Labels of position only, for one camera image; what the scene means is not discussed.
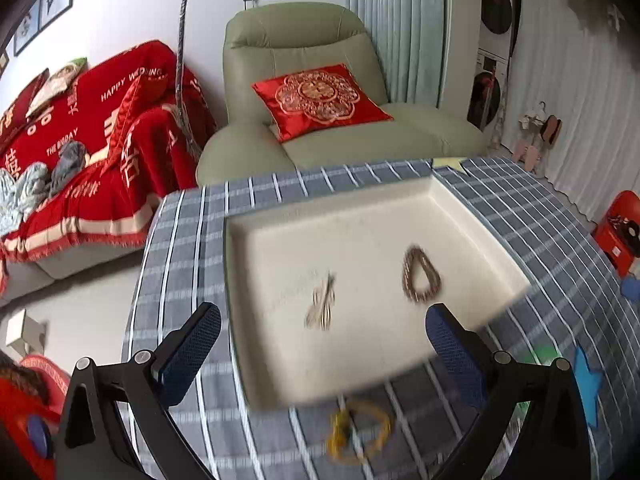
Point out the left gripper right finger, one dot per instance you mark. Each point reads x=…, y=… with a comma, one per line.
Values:
x=462, y=352

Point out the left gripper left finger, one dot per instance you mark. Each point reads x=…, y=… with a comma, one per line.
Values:
x=182, y=353

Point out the white jewelry tray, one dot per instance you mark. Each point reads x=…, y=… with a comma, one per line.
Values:
x=315, y=288

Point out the blue star sticker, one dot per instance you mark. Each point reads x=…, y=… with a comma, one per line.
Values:
x=587, y=389

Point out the grey plaid tablecloth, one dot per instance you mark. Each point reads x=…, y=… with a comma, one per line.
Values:
x=405, y=426

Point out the red gift box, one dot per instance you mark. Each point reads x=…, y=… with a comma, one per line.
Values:
x=617, y=234

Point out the yellow star sticker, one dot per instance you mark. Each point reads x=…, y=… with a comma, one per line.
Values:
x=454, y=163

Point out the red wedding blanket sofa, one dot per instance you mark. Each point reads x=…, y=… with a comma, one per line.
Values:
x=133, y=142

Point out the grey stuffed toy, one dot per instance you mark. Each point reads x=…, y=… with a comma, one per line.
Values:
x=71, y=160

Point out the red embroidered cushion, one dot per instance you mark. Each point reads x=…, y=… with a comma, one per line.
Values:
x=317, y=99

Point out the green recliner armchair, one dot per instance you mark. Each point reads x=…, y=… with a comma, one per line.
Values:
x=286, y=38

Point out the light blue curtain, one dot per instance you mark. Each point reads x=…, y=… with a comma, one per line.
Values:
x=408, y=37

